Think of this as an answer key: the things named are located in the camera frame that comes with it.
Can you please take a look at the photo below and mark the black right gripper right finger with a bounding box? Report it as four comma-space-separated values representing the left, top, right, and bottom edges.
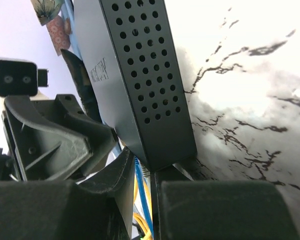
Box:
150, 165, 196, 240

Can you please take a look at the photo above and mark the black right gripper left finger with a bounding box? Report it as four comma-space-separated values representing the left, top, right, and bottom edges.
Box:
79, 147, 135, 240

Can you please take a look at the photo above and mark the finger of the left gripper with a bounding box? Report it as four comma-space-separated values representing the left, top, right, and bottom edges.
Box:
3, 94, 116, 181
60, 49, 102, 123

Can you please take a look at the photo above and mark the black network switch box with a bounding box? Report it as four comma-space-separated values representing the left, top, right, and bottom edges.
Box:
73, 0, 197, 172

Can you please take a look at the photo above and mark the floral paper cup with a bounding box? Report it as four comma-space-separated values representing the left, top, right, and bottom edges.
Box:
31, 0, 72, 56

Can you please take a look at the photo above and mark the blue ethernet cable right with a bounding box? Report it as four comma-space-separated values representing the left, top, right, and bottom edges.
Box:
112, 142, 153, 235

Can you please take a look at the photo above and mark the yellow ethernet cable inner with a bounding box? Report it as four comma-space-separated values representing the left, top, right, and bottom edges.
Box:
133, 172, 152, 240

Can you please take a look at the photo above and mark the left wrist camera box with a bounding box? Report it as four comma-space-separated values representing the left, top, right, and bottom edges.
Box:
0, 58, 48, 98

